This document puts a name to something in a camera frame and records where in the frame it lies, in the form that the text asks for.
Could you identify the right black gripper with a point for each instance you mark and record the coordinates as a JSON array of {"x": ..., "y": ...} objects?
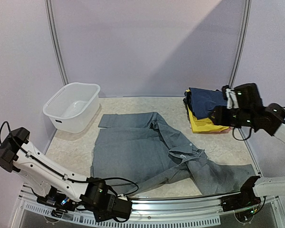
[{"x": 218, "y": 115}]

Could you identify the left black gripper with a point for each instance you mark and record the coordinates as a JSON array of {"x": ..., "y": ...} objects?
[{"x": 102, "y": 219}]

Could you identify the navy blue tank top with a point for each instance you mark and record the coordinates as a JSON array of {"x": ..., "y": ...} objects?
[{"x": 201, "y": 102}]

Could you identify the grey denim cloth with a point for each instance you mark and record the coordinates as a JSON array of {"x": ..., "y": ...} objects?
[{"x": 139, "y": 152}]

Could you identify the white plastic wash basin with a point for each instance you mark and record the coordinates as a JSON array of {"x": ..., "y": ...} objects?
[{"x": 73, "y": 106}]

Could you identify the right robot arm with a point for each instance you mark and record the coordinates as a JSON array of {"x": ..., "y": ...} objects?
[{"x": 273, "y": 123}]

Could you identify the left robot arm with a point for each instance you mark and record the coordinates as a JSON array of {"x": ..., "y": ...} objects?
[{"x": 58, "y": 187}]

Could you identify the yellow shorts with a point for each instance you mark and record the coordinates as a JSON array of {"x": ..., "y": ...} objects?
[{"x": 201, "y": 126}]

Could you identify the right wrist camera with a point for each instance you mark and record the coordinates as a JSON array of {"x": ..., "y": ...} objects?
[{"x": 248, "y": 96}]

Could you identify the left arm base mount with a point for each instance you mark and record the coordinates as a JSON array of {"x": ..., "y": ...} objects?
[{"x": 59, "y": 201}]

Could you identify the front aluminium rail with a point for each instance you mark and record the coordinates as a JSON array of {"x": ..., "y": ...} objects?
[{"x": 205, "y": 212}]

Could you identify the right aluminium corner post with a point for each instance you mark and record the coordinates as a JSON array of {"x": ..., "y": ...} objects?
[{"x": 241, "y": 41}]

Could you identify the aluminium corner post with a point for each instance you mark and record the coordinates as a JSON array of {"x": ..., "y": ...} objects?
[
  {"x": 55, "y": 41},
  {"x": 241, "y": 41}
]

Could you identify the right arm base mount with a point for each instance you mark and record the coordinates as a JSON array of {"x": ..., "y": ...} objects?
[{"x": 245, "y": 204}]

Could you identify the left aluminium corner post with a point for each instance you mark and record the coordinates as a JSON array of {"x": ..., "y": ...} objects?
[{"x": 55, "y": 41}]

